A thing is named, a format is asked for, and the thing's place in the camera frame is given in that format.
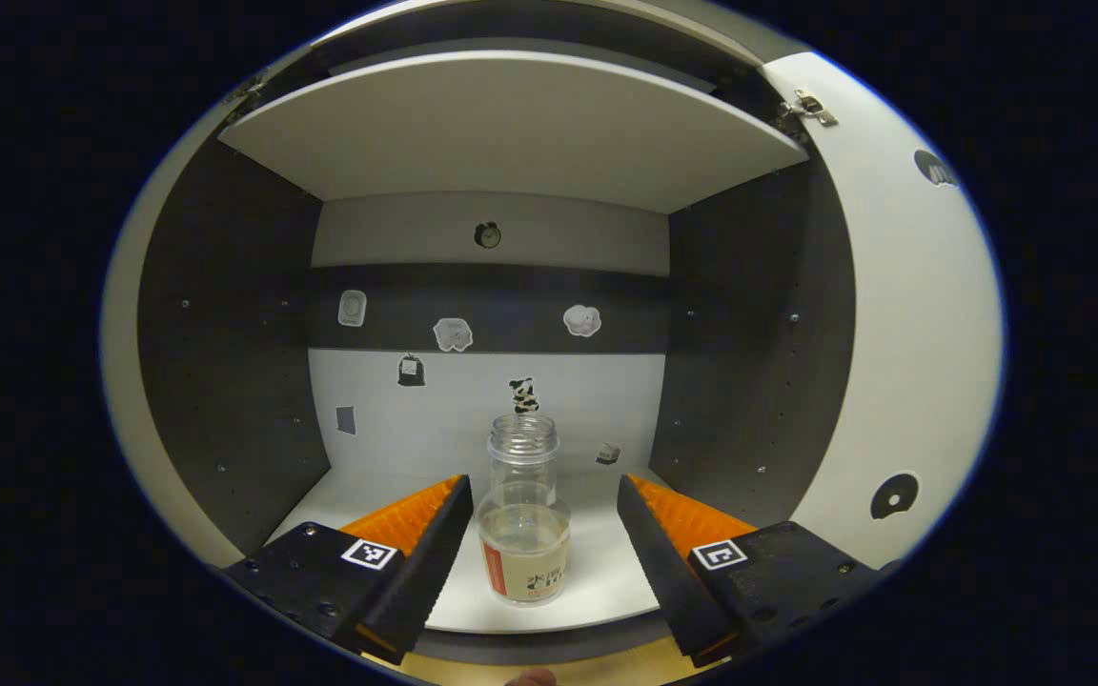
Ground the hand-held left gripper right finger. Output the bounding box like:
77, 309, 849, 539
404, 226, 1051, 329
617, 474, 884, 668

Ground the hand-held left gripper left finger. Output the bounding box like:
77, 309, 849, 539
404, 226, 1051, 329
220, 474, 475, 666

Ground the clear glass bottle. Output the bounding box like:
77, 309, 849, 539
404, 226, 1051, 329
477, 413, 572, 606

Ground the white cabinet door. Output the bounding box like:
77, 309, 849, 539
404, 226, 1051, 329
99, 95, 247, 571
761, 52, 1006, 573

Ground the white cabinet shelf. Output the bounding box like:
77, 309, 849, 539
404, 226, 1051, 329
263, 465, 666, 636
218, 50, 809, 215

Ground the white and grey cabinet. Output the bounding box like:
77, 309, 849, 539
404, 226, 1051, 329
134, 0, 860, 668

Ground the metal door hinge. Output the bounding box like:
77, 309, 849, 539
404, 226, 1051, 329
223, 69, 271, 117
776, 89, 839, 129

